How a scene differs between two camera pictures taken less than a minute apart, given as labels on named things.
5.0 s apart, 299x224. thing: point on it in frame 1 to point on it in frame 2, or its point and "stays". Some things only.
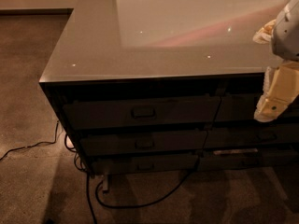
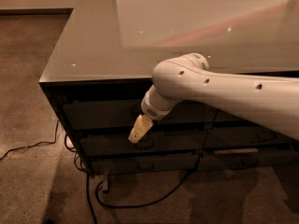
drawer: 254,135 stays
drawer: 143,113 stays
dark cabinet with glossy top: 146,78 stays
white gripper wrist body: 287,35 to 151,110
